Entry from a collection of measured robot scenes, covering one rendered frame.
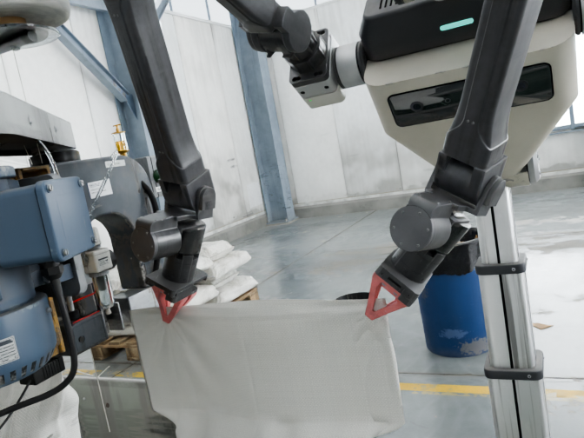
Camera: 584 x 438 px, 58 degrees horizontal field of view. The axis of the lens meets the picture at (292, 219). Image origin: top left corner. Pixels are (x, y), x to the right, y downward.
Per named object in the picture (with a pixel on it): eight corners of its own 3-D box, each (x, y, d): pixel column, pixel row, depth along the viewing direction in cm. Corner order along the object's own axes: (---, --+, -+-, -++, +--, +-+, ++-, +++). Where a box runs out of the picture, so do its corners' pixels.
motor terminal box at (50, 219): (104, 263, 67) (84, 174, 66) (70, 283, 57) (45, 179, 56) (42, 274, 68) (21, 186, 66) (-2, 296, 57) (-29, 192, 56)
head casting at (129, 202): (172, 276, 114) (142, 141, 110) (83, 318, 92) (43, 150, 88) (76, 283, 127) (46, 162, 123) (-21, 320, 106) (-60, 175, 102)
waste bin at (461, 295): (507, 326, 319) (494, 222, 311) (501, 363, 274) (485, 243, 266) (428, 327, 341) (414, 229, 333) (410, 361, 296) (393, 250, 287)
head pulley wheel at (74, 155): (91, 161, 102) (89, 148, 101) (53, 165, 94) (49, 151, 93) (60, 167, 106) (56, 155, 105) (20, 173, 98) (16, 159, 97)
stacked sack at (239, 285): (262, 288, 468) (259, 271, 466) (221, 315, 410) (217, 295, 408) (222, 289, 488) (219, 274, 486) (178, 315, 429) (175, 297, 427)
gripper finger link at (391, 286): (346, 308, 77) (381, 262, 74) (361, 292, 84) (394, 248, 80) (381, 338, 76) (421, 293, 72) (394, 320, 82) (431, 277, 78)
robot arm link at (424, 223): (509, 179, 67) (452, 154, 72) (478, 175, 59) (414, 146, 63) (468, 260, 71) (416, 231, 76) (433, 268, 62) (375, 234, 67)
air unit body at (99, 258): (128, 308, 94) (109, 223, 92) (108, 317, 90) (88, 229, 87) (109, 308, 96) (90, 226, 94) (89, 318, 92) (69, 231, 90)
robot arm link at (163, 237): (216, 185, 87) (180, 177, 92) (164, 192, 78) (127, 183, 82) (213, 254, 90) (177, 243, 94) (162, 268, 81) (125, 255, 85)
